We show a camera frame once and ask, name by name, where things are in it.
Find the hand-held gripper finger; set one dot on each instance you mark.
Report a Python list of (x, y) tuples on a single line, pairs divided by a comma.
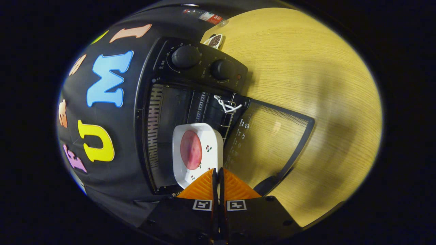
[(214, 190), (221, 190)]

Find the divided dish with beans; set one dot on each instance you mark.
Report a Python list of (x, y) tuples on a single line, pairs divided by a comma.
[(214, 41)]

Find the clear water bottle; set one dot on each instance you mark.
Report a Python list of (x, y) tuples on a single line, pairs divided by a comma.
[(211, 17)]

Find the black toaster oven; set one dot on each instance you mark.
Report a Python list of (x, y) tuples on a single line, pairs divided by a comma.
[(204, 61)]

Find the white square plate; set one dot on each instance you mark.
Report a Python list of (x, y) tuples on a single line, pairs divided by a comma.
[(211, 136)]

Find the pink round meat slice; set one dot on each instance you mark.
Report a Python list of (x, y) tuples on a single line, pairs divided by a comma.
[(190, 149)]

